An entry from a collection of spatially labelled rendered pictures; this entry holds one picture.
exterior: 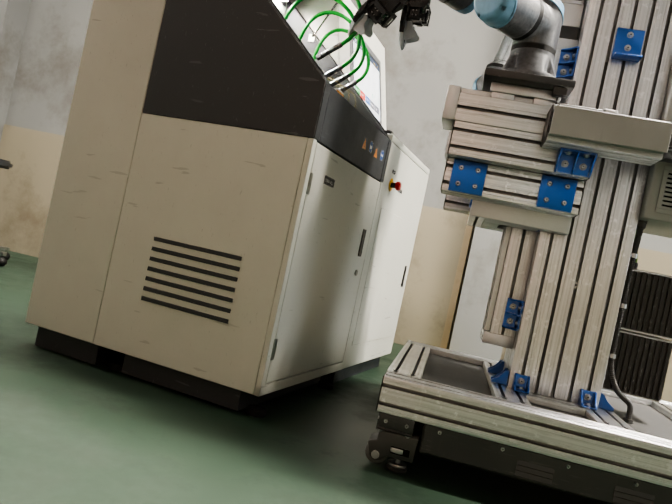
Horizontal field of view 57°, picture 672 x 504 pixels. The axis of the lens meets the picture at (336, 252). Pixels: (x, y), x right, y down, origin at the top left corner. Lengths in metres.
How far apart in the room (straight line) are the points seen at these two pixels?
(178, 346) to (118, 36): 0.98
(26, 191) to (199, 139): 3.29
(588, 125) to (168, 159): 1.16
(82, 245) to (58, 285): 0.15
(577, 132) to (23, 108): 4.31
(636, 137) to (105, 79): 1.53
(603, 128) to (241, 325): 1.05
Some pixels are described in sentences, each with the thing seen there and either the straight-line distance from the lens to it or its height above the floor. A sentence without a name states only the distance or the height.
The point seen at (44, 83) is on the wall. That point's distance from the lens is 5.17.
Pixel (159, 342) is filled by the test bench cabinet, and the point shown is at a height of 0.13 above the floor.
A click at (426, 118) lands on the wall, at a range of 4.15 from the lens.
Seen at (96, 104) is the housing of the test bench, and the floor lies 0.79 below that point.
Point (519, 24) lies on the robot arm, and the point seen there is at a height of 1.16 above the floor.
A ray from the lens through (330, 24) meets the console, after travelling 2.63.
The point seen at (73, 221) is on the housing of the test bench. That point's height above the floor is 0.42.
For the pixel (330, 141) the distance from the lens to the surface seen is 1.83.
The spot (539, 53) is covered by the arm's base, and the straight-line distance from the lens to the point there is 1.76.
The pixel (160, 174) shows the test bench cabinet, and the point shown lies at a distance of 1.94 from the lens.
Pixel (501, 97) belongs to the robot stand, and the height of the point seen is 0.98.
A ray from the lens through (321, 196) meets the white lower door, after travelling 1.83.
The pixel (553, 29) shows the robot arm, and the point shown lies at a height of 1.18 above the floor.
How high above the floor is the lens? 0.51
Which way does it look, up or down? level
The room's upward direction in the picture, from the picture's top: 12 degrees clockwise
